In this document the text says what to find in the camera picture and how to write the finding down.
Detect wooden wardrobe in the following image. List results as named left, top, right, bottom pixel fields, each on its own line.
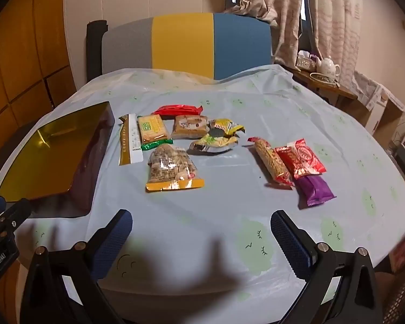
left=0, top=0, right=76, bottom=163

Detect red packet white band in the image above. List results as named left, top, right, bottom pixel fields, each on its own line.
left=292, top=138, right=326, bottom=180

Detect round serving tray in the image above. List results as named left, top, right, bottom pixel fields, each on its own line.
left=309, top=72, right=340, bottom=85

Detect long red-ended cereal bar packet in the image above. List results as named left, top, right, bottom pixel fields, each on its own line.
left=247, top=137, right=295, bottom=187

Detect beige patterned curtain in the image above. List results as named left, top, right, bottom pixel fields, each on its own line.
left=227, top=0, right=306, bottom=65
left=305, top=0, right=362, bottom=78

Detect yellow snack packet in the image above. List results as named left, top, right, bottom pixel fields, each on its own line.
left=207, top=118, right=246, bottom=139

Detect purple snack packet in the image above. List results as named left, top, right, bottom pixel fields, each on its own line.
left=296, top=175, right=336, bottom=207

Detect gold-lined dark gift box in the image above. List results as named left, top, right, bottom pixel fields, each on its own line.
left=0, top=101, right=115, bottom=218

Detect yellow-green silver snack packet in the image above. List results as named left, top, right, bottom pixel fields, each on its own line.
left=189, top=134, right=239, bottom=155

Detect black chair back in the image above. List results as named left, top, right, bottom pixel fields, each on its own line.
left=86, top=20, right=109, bottom=82

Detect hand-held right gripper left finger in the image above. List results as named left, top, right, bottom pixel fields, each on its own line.
left=20, top=209, right=134, bottom=324

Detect white teapot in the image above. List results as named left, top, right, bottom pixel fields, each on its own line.
left=315, top=56, right=341, bottom=76

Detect brown pastry packet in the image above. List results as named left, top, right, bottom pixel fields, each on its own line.
left=171, top=115, right=210, bottom=140

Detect clear nut bag orange edge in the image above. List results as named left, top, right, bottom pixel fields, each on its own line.
left=146, top=143, right=205, bottom=192

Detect wooden side table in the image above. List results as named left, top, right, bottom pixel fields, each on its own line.
left=353, top=71, right=405, bottom=139
left=283, top=66, right=358, bottom=112

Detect plain red snack packet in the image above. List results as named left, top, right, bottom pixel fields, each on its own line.
left=152, top=104, right=204, bottom=120

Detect woven rattan chair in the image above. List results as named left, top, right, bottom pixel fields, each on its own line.
left=381, top=273, right=405, bottom=324

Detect red packet white lettering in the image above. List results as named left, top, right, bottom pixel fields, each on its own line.
left=275, top=143, right=299, bottom=176

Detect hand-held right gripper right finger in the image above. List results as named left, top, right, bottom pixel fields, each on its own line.
left=270, top=210, right=383, bottom=324

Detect green cracker packet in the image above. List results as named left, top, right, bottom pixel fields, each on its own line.
left=137, top=115, right=174, bottom=151

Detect brown and white long sachet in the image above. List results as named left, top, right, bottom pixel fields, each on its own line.
left=119, top=113, right=144, bottom=166

